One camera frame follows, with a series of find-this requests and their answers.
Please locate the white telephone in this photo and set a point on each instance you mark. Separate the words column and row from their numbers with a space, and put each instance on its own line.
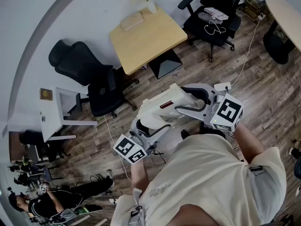
column 164, row 95

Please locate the white power strip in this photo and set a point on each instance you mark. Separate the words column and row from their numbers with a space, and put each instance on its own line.
column 223, row 85
column 112, row 201

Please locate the person's left forearm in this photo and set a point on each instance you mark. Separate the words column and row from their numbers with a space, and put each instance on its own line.
column 138, row 175

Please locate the person's right forearm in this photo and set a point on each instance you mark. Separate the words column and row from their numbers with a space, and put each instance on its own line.
column 249, row 142

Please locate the person's legs black trousers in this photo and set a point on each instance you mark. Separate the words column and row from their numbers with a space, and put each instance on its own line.
column 185, row 134

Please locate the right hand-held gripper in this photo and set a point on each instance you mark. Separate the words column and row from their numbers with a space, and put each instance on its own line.
column 229, row 112

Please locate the white flat box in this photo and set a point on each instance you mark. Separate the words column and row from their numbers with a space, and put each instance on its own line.
column 215, row 13

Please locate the olive storage crate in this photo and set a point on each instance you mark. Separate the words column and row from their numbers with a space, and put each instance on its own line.
column 255, row 7

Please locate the square light wooden table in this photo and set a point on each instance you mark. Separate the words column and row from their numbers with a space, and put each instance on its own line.
column 145, row 36

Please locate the black padded office chair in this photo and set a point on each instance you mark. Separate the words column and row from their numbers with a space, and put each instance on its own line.
column 82, row 65

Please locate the white side table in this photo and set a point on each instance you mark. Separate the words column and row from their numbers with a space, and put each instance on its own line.
column 50, row 112

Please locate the person's torso cream t-shirt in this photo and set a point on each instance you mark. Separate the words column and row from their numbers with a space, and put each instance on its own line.
column 207, row 173

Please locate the small black chair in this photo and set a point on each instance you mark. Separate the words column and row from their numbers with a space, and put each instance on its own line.
column 35, row 142

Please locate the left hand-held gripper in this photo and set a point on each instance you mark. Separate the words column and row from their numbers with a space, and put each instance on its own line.
column 124, row 147

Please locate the grey cloth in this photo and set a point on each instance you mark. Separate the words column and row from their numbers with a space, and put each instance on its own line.
column 204, row 16

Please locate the black mesh office chair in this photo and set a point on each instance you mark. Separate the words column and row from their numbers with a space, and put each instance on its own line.
column 207, row 36

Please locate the small purple box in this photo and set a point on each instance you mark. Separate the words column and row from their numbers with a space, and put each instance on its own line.
column 144, row 67

